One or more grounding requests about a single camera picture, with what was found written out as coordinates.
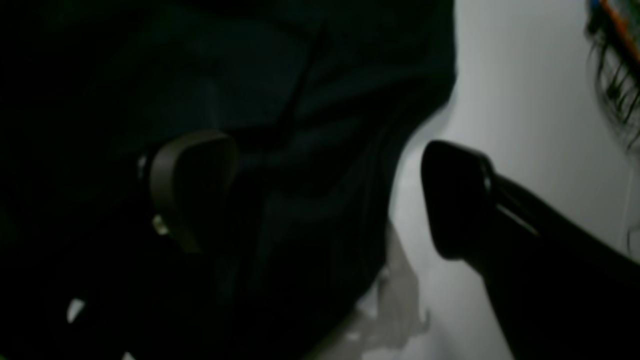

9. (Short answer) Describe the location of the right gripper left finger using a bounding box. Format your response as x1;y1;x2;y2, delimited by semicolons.
137;130;239;254

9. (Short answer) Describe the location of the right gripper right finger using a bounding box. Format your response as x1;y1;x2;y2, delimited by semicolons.
421;140;640;360

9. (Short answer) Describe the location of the black T-shirt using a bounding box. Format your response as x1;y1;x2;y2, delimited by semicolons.
1;0;457;360

